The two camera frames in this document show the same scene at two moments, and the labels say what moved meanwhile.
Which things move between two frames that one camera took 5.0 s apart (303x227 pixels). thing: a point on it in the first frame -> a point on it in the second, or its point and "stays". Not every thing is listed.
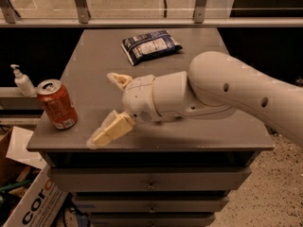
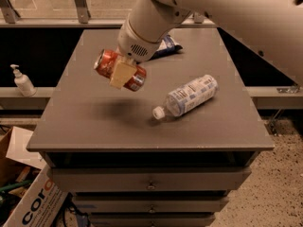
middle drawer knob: x=152 y=209 stays
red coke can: x=59 y=102 -> x=105 y=62
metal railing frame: x=9 y=18 stays
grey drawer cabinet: x=176 y=173 stays
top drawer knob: x=151 y=186 stays
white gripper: x=137 y=97 -> x=133 y=46
